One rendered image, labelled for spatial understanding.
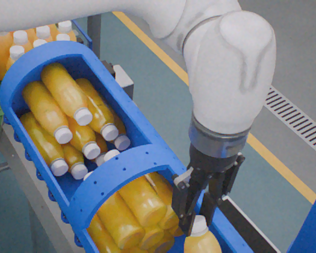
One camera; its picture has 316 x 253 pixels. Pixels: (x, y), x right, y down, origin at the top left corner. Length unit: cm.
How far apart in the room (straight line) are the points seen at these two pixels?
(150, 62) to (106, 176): 223
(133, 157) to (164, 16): 43
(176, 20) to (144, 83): 240
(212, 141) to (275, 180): 207
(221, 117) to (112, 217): 51
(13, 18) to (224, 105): 28
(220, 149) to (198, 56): 15
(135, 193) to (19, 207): 148
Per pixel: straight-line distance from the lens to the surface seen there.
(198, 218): 102
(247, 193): 275
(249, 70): 70
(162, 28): 81
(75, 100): 135
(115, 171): 114
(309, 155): 303
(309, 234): 164
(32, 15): 65
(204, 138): 79
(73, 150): 143
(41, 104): 141
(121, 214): 119
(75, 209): 119
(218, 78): 71
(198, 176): 88
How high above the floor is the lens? 211
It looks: 46 degrees down
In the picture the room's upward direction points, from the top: 9 degrees clockwise
